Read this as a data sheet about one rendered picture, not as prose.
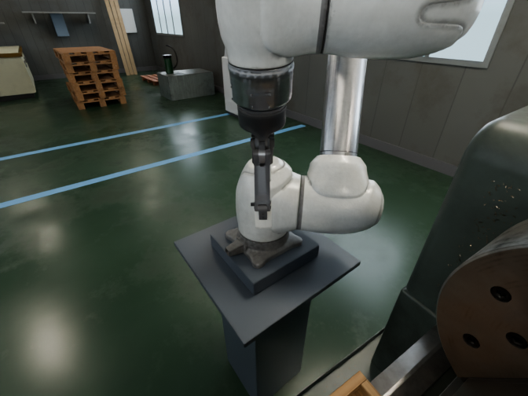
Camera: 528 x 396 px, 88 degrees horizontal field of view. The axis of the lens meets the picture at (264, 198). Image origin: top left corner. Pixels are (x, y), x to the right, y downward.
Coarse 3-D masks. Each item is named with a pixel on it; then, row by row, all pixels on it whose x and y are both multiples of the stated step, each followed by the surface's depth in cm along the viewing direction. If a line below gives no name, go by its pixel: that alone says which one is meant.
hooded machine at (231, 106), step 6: (222, 60) 434; (222, 66) 439; (222, 72) 446; (228, 72) 432; (228, 78) 438; (228, 84) 444; (228, 90) 450; (228, 96) 456; (228, 102) 463; (234, 102) 447; (228, 108) 470; (234, 108) 453; (234, 114) 466
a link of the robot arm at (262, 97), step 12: (240, 72) 35; (252, 72) 34; (264, 72) 34; (276, 72) 34; (288, 72) 36; (240, 84) 36; (252, 84) 35; (264, 84) 35; (276, 84) 35; (288, 84) 37; (240, 96) 37; (252, 96) 36; (264, 96) 36; (276, 96) 36; (288, 96) 38; (252, 108) 37; (264, 108) 37
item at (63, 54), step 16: (64, 48) 528; (80, 48) 528; (96, 48) 528; (64, 64) 461; (80, 64) 472; (96, 64) 559; (112, 64) 500; (80, 80) 496; (96, 80) 496; (112, 80) 512; (80, 96) 491; (96, 96) 526; (112, 96) 526
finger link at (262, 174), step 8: (256, 152) 40; (256, 160) 40; (256, 168) 41; (264, 168) 41; (256, 176) 41; (264, 176) 41; (256, 184) 42; (264, 184) 41; (256, 192) 42; (264, 192) 42; (256, 200) 42; (264, 200) 42; (256, 208) 43
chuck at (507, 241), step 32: (480, 256) 32; (512, 256) 29; (448, 288) 36; (480, 288) 33; (512, 288) 30; (448, 320) 38; (480, 320) 34; (512, 320) 31; (448, 352) 39; (480, 352) 35; (512, 352) 32
